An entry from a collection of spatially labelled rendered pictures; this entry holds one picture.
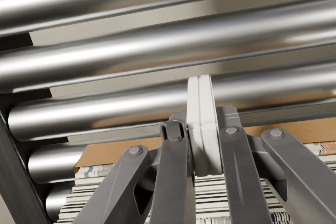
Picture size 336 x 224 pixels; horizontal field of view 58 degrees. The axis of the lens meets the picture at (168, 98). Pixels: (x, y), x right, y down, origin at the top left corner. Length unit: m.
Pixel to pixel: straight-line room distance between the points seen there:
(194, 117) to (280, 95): 0.19
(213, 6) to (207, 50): 0.80
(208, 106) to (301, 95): 0.19
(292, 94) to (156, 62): 0.14
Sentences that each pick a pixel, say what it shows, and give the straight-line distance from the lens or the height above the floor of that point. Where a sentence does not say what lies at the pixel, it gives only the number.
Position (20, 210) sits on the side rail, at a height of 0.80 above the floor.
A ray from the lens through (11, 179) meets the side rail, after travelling 0.45.
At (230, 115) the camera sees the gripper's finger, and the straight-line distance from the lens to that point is 0.17.
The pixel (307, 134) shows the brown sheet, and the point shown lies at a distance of 0.32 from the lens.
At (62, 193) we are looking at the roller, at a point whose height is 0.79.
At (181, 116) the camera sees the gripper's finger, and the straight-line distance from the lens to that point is 0.17.
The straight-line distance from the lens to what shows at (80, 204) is 0.29.
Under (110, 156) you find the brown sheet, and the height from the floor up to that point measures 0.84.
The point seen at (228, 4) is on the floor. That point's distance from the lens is 1.11.
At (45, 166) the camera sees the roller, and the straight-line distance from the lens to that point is 0.41.
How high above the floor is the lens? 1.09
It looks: 66 degrees down
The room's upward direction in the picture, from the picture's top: 170 degrees counter-clockwise
